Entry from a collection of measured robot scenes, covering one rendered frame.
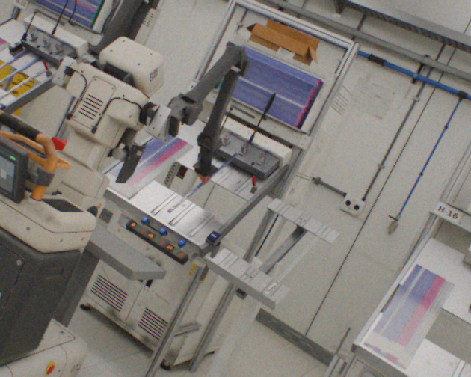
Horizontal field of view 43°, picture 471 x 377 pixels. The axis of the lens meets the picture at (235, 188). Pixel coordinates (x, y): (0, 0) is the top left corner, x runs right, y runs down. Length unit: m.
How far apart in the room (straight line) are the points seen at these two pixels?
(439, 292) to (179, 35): 3.36
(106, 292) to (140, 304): 0.22
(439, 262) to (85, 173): 1.57
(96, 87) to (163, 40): 3.17
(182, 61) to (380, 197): 2.01
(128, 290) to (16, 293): 1.39
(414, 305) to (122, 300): 1.50
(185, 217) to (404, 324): 1.07
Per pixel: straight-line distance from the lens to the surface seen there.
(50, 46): 3.86
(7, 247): 1.95
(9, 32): 4.17
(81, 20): 3.87
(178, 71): 5.20
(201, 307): 3.06
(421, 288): 2.72
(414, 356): 2.54
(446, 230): 3.06
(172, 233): 2.77
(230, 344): 2.71
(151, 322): 3.21
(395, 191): 4.44
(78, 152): 2.27
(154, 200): 2.91
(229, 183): 2.99
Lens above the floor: 1.31
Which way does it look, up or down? 6 degrees down
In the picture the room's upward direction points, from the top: 26 degrees clockwise
